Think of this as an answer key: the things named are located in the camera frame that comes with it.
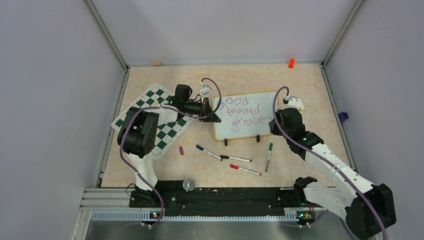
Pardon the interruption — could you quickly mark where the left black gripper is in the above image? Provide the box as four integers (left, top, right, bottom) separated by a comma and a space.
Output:
184, 97, 221, 123

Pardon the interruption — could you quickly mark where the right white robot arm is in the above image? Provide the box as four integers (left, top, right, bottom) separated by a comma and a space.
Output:
269, 107, 397, 240

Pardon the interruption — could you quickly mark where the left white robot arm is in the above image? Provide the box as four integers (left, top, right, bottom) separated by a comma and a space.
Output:
117, 84, 221, 207

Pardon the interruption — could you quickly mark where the yellow-framed whiteboard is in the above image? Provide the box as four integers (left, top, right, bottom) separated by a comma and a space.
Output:
213, 91, 276, 141

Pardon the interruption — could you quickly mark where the green capped marker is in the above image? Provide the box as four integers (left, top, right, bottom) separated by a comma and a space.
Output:
264, 142, 274, 172

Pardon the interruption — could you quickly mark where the blue capped marker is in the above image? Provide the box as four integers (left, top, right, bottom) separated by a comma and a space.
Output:
196, 144, 223, 161

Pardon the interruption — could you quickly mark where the black capped marker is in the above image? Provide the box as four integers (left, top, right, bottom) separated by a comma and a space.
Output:
220, 155, 252, 163

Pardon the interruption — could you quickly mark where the green white chess mat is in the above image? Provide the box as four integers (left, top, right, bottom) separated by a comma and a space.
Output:
130, 83, 194, 161

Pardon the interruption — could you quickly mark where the purple toy block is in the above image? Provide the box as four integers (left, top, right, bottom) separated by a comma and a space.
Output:
338, 112, 349, 123

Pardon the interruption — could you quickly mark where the orange toy block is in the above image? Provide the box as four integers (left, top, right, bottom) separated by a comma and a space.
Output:
288, 58, 296, 69

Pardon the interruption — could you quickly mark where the red capped marker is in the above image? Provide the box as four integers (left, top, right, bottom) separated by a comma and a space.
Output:
229, 164, 262, 176

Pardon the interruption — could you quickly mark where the wooden cork piece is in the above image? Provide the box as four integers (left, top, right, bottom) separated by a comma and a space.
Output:
152, 61, 163, 67

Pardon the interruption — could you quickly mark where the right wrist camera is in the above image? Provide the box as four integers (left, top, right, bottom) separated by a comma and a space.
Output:
287, 97, 305, 112

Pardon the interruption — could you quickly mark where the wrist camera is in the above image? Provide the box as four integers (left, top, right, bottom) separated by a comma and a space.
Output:
287, 97, 305, 112
199, 85, 212, 97

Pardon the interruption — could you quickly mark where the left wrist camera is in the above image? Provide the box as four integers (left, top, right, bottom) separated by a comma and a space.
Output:
199, 85, 212, 97

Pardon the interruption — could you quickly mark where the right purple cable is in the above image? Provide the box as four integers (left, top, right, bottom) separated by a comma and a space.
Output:
272, 86, 389, 240

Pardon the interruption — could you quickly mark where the purple cable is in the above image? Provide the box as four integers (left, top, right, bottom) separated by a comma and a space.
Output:
118, 77, 222, 229
272, 86, 389, 240

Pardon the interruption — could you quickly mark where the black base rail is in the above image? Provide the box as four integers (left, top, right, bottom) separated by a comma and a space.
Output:
129, 180, 318, 217

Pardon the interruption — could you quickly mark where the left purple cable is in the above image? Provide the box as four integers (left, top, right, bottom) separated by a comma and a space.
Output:
118, 77, 222, 229

